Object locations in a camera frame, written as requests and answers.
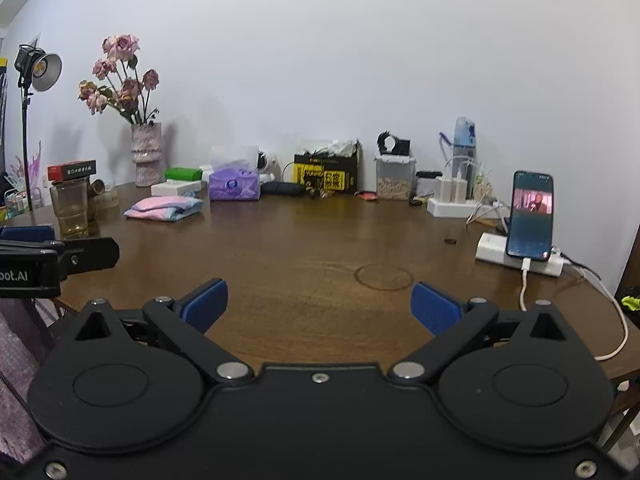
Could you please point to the red and black box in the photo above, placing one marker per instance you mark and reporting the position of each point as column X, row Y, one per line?
column 71, row 171

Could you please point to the neon yellow item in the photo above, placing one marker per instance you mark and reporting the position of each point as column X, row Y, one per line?
column 631, row 303

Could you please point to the green printed packet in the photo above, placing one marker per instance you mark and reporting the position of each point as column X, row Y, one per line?
column 482, row 185

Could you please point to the black and yellow cardboard box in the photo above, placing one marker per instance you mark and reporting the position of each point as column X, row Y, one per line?
column 327, row 172

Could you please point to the white power bank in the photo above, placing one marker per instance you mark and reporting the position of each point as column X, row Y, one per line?
column 492, row 249

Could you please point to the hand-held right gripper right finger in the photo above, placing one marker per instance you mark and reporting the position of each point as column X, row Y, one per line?
column 435, row 310

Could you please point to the studio lamp on stand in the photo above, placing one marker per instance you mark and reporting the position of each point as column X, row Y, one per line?
column 42, row 67

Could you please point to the red packet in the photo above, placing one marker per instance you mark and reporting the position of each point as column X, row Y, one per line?
column 366, row 196

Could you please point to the clear tape roll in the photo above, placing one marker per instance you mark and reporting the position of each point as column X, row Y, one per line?
column 107, row 202

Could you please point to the pink speckled vase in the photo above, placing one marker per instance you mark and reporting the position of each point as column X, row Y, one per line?
column 146, row 152

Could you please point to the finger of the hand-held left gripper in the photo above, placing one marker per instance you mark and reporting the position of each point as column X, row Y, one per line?
column 27, row 234
column 92, row 255

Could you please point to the white flat box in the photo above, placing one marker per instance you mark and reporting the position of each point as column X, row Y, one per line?
column 175, row 188

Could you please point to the black watch on stand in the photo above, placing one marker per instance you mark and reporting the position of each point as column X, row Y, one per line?
column 392, row 144

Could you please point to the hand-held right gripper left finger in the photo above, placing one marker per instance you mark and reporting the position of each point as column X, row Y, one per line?
column 207, row 305

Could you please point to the green box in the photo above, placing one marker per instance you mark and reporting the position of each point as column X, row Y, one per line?
column 182, row 174

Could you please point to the dried pink roses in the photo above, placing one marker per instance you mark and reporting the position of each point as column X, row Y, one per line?
column 117, row 80

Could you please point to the brass coloured fitting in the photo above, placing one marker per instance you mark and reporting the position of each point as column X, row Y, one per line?
column 96, row 189

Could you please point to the pink and blue garment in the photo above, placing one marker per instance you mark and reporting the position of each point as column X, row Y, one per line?
column 162, row 208

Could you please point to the purple tissue pack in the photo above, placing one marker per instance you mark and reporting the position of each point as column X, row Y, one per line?
column 234, row 185

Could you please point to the glass jar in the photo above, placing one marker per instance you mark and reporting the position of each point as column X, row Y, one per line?
column 70, row 210

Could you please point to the white round camera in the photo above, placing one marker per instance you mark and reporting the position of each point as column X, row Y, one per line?
column 266, row 162

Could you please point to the clear food container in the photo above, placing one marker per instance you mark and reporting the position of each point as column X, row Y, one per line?
column 395, row 182

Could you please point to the smartphone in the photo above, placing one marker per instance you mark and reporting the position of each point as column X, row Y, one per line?
column 530, row 215

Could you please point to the small white box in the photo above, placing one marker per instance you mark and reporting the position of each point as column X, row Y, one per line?
column 206, row 172

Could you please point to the person's purple knit clothing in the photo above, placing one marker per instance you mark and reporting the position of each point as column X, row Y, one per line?
column 20, row 360

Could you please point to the white charger adapter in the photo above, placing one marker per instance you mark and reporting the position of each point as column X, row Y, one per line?
column 459, row 188
column 443, row 189

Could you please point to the white tin with black band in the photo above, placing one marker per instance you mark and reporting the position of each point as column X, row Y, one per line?
column 427, row 185

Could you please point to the blue water bottle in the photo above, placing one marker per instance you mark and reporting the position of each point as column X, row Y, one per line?
column 464, row 150

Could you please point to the dark blue pouch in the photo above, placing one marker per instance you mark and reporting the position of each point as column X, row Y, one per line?
column 282, row 188

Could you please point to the pink feathery ornament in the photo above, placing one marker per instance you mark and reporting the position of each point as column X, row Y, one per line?
column 27, row 165

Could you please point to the small black round object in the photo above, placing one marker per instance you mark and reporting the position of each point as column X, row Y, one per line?
column 416, row 201

